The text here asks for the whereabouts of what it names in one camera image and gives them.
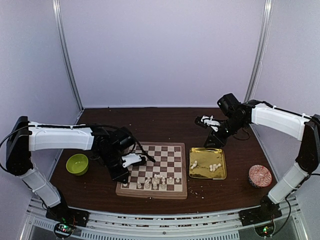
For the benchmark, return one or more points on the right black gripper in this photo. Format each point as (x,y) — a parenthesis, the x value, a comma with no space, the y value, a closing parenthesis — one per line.
(219,141)

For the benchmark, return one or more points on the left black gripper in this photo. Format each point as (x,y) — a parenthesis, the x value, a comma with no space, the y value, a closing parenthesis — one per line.
(117,176)

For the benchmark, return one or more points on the white chess knight piece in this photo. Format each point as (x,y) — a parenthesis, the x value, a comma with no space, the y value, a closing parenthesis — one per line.
(156,178)

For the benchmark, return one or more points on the white chess bishop piece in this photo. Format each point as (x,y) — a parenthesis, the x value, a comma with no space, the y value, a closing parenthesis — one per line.
(163,186)

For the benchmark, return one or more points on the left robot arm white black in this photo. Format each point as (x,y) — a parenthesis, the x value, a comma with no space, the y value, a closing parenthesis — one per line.
(108,142)

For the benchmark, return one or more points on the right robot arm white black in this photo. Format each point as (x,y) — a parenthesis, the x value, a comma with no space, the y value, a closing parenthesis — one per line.
(304,128)

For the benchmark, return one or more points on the pile of white chess pieces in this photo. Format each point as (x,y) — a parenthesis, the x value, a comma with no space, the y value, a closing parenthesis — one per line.
(214,167)

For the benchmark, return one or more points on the left green circuit board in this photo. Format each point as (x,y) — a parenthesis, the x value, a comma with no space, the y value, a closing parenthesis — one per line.
(62,230)

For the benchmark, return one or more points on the green circuit board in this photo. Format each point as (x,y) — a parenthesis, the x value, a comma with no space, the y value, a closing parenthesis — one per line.
(265,230)
(62,230)

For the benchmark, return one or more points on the right green circuit board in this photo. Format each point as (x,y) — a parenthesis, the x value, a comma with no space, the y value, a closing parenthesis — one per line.
(265,230)

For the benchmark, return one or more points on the gold metal tray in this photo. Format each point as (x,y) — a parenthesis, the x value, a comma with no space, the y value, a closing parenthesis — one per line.
(206,157)

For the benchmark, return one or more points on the wooden chessboard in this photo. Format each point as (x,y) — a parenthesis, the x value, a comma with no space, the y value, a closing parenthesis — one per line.
(170,161)

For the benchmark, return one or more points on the green bowl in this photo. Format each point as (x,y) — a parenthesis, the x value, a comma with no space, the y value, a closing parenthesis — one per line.
(77,164)

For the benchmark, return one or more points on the red patterned bowl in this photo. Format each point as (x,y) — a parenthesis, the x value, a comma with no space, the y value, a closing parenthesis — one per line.
(259,176)

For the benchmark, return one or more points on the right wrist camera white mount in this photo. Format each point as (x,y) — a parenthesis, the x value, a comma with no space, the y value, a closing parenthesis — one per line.
(207,122)

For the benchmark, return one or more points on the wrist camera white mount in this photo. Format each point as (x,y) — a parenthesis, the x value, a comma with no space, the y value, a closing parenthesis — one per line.
(133,159)
(207,122)

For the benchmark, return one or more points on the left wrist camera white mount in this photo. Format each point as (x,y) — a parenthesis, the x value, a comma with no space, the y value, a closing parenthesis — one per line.
(133,159)

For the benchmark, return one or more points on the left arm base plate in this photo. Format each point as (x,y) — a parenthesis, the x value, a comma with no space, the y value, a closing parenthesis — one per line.
(70,216)

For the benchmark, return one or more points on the right aluminium corner post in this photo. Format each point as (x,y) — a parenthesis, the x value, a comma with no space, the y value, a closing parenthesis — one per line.
(260,51)

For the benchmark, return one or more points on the aluminium corner post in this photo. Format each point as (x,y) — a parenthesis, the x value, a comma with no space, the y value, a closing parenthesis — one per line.
(260,51)
(56,4)

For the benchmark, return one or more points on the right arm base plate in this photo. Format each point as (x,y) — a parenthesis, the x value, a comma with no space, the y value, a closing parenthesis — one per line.
(256,215)

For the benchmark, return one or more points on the left aluminium corner post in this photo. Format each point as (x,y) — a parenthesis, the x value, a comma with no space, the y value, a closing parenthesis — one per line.
(56,4)

